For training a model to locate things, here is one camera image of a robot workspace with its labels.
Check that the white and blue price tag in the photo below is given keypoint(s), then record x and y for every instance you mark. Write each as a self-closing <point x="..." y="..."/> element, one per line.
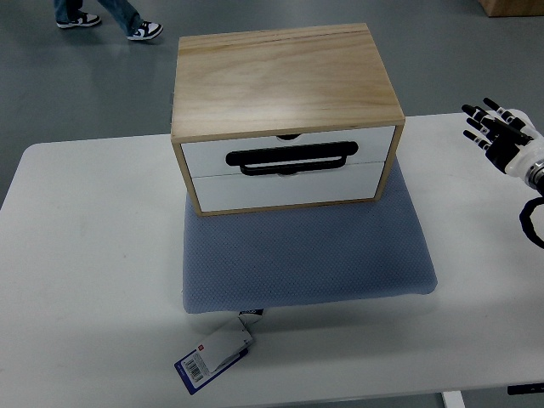
<point x="214" y="355"/>

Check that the walking person in jeans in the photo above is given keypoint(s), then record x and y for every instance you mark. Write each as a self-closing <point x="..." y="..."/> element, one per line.
<point x="69" y="14"/>

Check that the wooden drawer cabinet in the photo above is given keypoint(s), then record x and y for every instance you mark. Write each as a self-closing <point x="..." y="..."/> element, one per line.
<point x="281" y="83"/>

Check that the blue-grey cushion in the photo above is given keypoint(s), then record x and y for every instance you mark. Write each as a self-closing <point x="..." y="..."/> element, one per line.
<point x="303" y="256"/>

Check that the black table control panel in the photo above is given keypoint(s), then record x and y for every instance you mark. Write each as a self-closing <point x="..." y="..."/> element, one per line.
<point x="533" y="388"/>

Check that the white table leg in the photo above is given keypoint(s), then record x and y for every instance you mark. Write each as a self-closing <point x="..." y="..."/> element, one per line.
<point x="453" y="399"/>

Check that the cardboard box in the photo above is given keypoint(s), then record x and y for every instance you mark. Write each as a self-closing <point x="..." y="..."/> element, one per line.
<point x="512" y="8"/>

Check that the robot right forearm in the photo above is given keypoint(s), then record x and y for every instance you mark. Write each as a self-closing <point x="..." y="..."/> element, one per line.
<point x="534" y="177"/>

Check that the black drawer handle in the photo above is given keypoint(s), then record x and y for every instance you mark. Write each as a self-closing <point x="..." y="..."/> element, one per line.
<point x="289" y="160"/>

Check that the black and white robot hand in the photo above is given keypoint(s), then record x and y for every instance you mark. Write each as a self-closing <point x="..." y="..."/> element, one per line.
<point x="507" y="137"/>

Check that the white drawer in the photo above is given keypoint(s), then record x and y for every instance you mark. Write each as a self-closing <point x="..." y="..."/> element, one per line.
<point x="241" y="192"/>
<point x="206" y="159"/>

